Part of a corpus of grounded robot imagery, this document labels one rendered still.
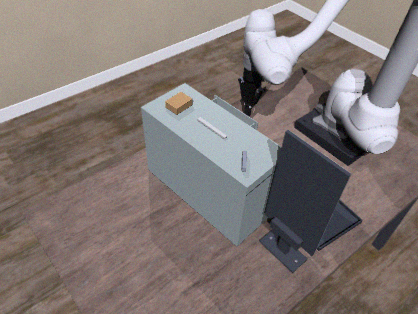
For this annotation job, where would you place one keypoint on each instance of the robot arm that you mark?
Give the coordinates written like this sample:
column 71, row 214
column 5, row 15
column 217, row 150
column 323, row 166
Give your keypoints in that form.
column 370, row 120

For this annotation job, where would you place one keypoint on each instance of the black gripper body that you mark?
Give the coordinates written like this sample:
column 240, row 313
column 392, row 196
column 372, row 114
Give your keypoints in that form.
column 252, row 77

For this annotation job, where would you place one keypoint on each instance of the small brown cardboard box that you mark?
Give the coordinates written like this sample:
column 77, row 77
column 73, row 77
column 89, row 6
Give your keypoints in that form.
column 178, row 103

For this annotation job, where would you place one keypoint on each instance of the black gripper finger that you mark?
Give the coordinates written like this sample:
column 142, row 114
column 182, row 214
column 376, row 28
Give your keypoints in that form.
column 253, row 100
column 243, row 89

